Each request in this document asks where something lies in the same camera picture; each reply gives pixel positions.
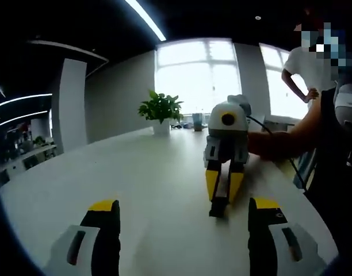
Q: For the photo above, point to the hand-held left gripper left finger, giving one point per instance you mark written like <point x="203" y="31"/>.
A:
<point x="78" y="253"/>

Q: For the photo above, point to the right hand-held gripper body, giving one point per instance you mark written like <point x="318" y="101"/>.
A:
<point x="239" y="126"/>

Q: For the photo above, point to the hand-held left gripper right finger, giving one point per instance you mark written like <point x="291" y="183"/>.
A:
<point x="279" y="253"/>

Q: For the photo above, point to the black plastic buckle socket part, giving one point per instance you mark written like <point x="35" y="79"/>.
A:
<point x="217" y="211"/>

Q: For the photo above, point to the grey blue cup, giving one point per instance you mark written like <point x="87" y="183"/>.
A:
<point x="198" y="122"/>

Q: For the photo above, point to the small blue item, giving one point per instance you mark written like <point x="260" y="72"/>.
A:
<point x="187" y="125"/>

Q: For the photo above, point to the large bright window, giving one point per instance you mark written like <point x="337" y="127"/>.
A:
<point x="273" y="86"/>
<point x="193" y="74"/>

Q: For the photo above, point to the small black object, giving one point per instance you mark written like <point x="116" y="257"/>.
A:
<point x="176" y="126"/>

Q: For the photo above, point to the green plant in white pot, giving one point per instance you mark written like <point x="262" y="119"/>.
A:
<point x="161" y="128"/>

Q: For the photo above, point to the person's black top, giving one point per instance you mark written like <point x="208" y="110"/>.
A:
<point x="331" y="172"/>

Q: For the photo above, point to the white office desk row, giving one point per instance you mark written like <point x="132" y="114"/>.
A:
<point x="32" y="156"/>

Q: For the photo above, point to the grey white chest device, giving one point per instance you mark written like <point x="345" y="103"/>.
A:
<point x="348" y="97"/>

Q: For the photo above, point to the small green background plant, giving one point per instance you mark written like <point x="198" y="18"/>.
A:
<point x="39" y="140"/>

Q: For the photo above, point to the long white ceiling light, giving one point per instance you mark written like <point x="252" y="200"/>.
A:
<point x="148" y="20"/>

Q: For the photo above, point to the white linear ceiling light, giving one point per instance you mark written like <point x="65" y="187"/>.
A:
<point x="20" y="118"/>
<point x="23" y="98"/>

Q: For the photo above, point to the white square pillar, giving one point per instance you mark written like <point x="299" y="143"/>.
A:
<point x="69" y="106"/>

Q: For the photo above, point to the curved white ceiling trim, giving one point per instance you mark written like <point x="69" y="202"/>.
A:
<point x="66" y="49"/>

